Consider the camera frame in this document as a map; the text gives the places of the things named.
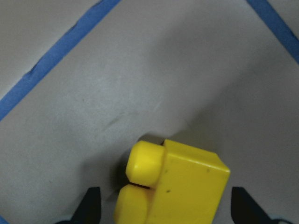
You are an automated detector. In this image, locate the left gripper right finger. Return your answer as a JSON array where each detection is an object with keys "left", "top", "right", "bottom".
[{"left": 231, "top": 187, "right": 278, "bottom": 224}]

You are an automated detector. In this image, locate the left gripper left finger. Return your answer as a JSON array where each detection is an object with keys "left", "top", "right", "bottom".
[{"left": 69, "top": 187, "right": 101, "bottom": 224}]

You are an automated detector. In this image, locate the yellow toy block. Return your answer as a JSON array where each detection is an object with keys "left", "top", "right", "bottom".
[{"left": 114, "top": 140, "right": 230, "bottom": 224}]

